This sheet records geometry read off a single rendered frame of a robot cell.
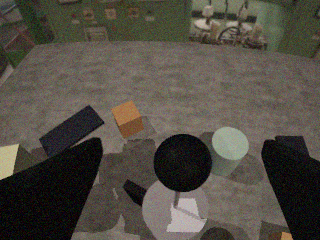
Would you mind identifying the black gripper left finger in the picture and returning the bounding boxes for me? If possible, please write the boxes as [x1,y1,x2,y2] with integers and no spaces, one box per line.
[0,137,103,240]

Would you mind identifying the dark grey flat slab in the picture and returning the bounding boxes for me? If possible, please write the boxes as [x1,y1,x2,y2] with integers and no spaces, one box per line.
[275,135,309,156]
[40,104,104,159]

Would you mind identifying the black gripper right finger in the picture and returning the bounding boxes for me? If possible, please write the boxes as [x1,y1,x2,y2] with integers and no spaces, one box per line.
[261,140,320,240]

